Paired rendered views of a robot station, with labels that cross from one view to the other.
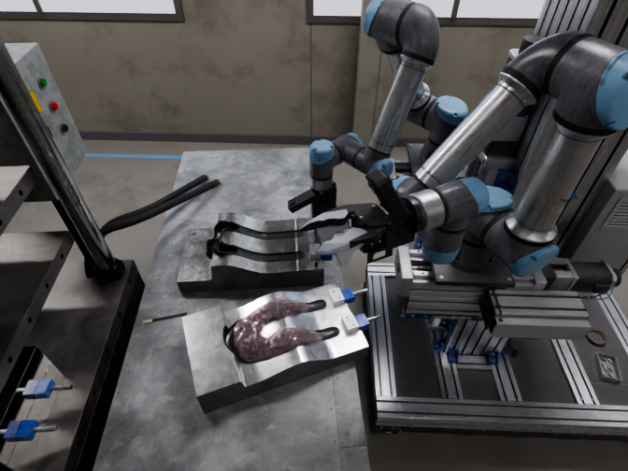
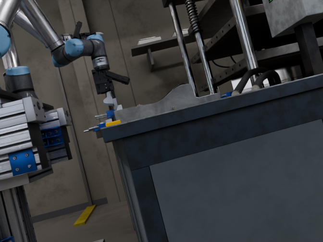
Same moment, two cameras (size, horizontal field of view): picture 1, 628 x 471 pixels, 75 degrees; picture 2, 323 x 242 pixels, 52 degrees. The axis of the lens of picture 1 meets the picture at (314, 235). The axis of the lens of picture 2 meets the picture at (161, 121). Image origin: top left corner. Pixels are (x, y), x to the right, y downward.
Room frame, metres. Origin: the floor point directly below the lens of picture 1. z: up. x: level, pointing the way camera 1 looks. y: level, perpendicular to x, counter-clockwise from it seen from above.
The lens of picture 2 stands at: (2.66, 0.02, 0.76)
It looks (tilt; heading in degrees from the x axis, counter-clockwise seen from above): 1 degrees up; 174
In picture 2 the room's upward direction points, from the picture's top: 14 degrees counter-clockwise
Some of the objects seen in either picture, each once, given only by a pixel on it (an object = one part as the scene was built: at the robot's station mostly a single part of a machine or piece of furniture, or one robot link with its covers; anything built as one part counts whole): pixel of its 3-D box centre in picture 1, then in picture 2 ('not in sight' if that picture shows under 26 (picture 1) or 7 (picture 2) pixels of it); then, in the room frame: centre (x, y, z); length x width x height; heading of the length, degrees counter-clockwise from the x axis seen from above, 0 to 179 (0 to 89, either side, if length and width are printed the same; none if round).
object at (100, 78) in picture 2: (322, 199); (103, 80); (1.08, -0.03, 1.05); 0.09 x 0.08 x 0.12; 94
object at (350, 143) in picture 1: (347, 150); (77, 49); (1.14, -0.11, 1.21); 0.11 x 0.11 x 0.08; 43
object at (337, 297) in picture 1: (349, 295); (100, 127); (0.82, -0.12, 0.85); 0.13 x 0.05 x 0.05; 111
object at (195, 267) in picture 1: (251, 249); (163, 106); (1.02, 0.22, 0.87); 0.50 x 0.26 x 0.14; 94
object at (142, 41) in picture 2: not in sight; (148, 43); (-1.40, 0.54, 1.83); 0.30 x 0.29 x 0.08; 88
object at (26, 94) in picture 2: (472, 241); (24, 100); (0.84, -0.46, 1.09); 0.15 x 0.15 x 0.10
